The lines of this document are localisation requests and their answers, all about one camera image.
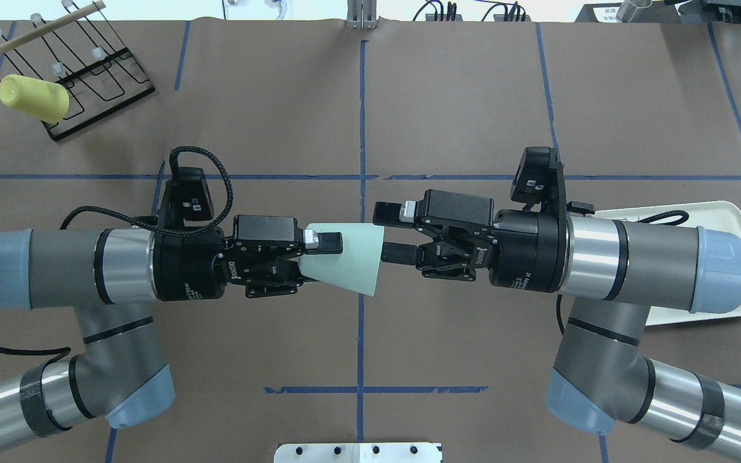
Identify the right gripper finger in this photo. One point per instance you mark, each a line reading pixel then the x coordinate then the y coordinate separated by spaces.
pixel 395 215
pixel 397 253

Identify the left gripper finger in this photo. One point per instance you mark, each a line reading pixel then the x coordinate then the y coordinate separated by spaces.
pixel 322 243

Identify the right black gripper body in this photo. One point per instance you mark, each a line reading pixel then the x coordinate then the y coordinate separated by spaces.
pixel 530 254

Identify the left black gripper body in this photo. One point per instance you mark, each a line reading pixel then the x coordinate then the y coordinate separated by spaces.
pixel 189 269

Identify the pale green plastic cup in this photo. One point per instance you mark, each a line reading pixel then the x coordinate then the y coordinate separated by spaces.
pixel 357 267

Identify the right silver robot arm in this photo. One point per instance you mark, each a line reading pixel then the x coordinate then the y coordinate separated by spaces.
pixel 616 272

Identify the white bear print tray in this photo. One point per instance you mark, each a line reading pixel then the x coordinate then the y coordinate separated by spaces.
pixel 712 216

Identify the metal cup on desk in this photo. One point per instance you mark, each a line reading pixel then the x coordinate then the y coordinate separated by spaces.
pixel 633 11

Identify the yellow plastic cup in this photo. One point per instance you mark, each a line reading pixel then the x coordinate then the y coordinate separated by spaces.
pixel 47 101

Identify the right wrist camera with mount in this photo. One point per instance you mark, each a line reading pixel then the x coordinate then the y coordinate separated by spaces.
pixel 540 180

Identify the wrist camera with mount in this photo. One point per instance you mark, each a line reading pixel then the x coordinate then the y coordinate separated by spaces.
pixel 186 199
pixel 540 180

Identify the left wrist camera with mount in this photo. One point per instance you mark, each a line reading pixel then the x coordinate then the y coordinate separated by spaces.
pixel 186 199

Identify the white camera pole base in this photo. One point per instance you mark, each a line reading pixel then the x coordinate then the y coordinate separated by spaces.
pixel 360 452

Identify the aluminium frame post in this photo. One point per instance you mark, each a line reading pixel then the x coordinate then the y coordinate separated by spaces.
pixel 362 14

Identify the black wire cup rack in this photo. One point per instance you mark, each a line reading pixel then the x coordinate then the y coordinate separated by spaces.
pixel 101 77

